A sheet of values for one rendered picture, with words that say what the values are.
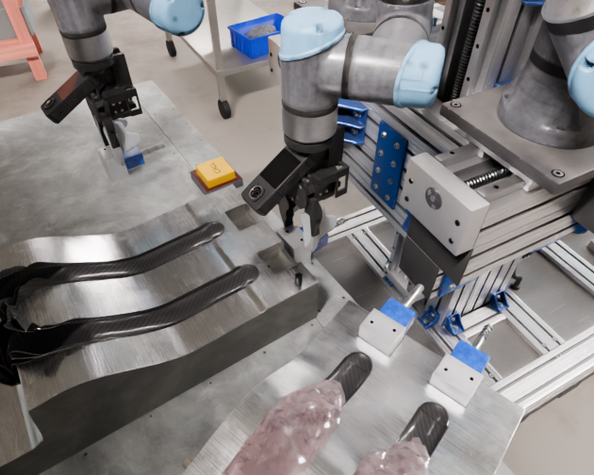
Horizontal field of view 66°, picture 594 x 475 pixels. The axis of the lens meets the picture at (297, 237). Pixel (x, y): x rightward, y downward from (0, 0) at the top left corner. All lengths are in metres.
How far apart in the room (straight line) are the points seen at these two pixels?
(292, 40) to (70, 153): 0.71
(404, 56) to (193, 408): 0.51
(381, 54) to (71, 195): 0.69
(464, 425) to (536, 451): 1.03
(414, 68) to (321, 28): 0.11
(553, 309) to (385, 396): 1.12
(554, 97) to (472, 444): 0.44
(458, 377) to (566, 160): 0.32
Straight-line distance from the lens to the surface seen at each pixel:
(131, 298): 0.67
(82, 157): 1.12
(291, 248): 0.75
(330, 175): 0.67
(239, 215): 0.78
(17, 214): 1.03
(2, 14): 3.41
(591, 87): 0.53
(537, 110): 0.71
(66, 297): 0.66
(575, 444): 1.70
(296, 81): 0.58
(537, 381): 1.47
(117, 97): 0.93
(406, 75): 0.55
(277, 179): 0.65
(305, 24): 0.56
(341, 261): 1.59
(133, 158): 1.01
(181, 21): 0.77
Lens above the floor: 1.40
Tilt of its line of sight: 46 degrees down
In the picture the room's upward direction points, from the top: straight up
